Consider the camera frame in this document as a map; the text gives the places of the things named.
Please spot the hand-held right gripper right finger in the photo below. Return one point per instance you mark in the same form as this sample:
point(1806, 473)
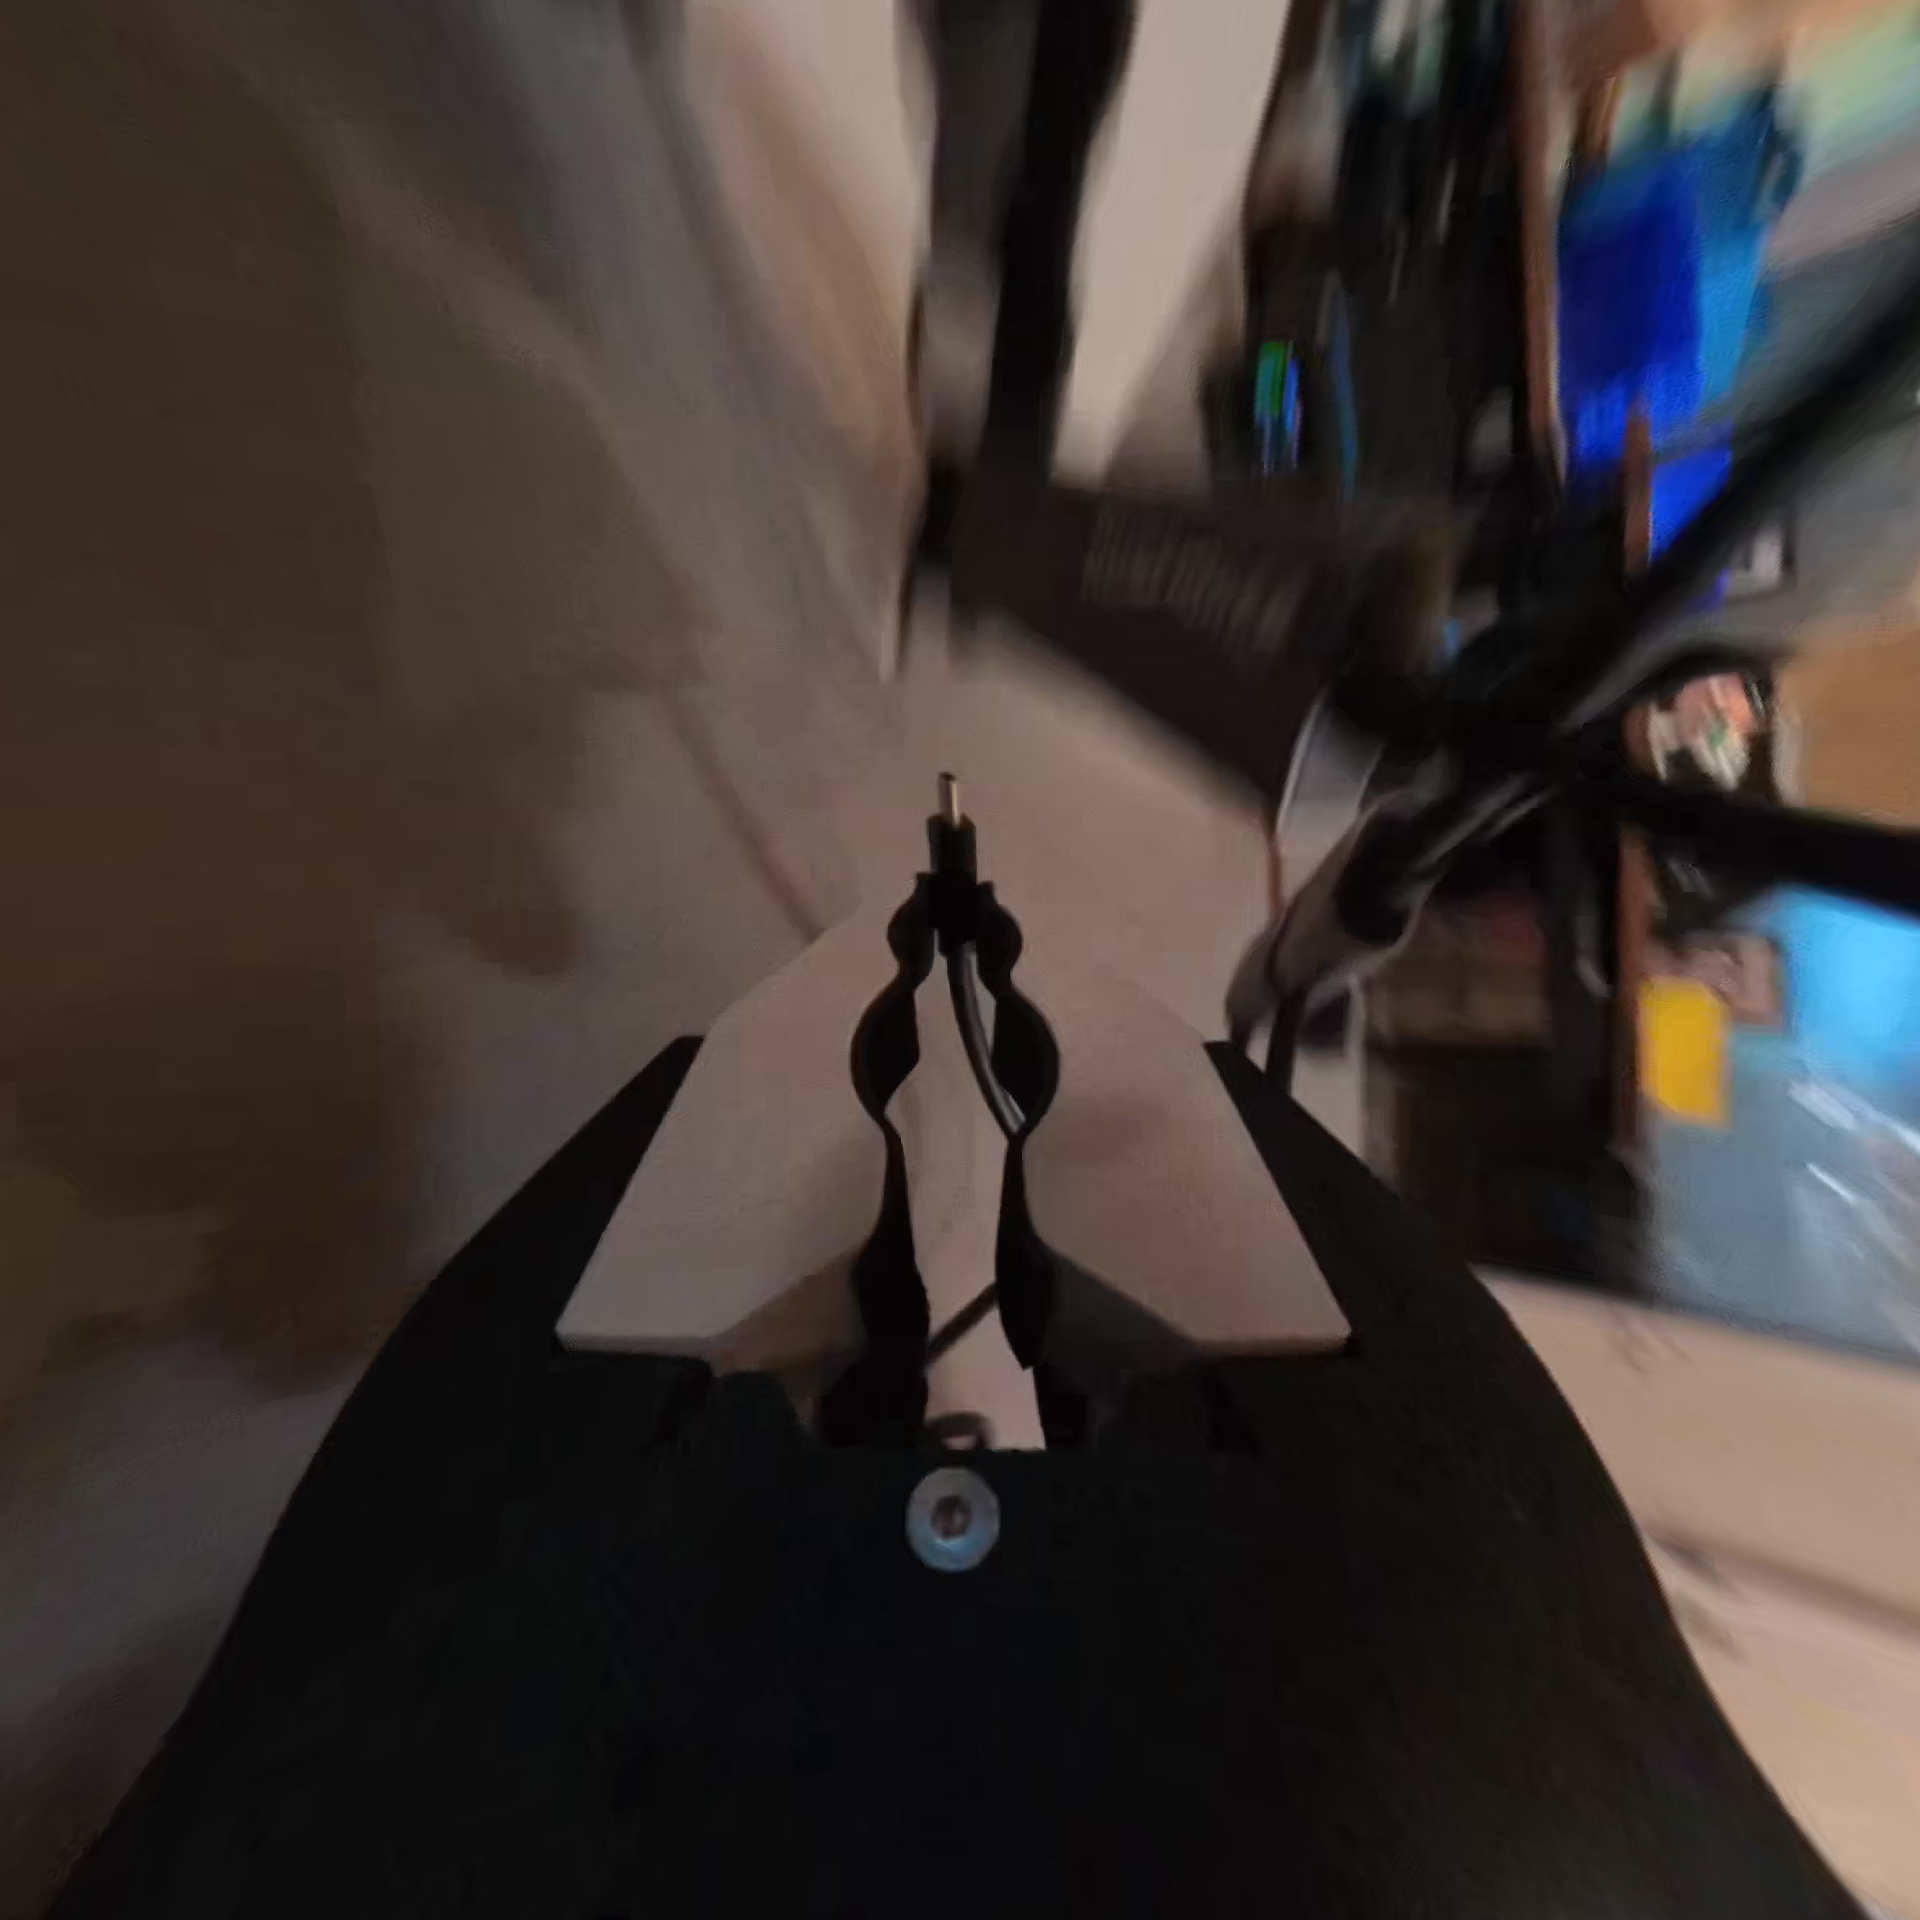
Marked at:
point(1170, 1200)

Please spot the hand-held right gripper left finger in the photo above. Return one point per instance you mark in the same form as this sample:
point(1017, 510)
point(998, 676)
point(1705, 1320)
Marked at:
point(735, 1184)

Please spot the yellow plastic bin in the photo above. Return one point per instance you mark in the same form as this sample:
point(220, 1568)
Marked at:
point(1680, 1050)

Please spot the black label printer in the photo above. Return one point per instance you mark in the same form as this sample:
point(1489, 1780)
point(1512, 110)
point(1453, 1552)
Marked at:
point(1276, 406)

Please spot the stack of blue bins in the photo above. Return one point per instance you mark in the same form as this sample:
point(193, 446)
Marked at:
point(1652, 301)

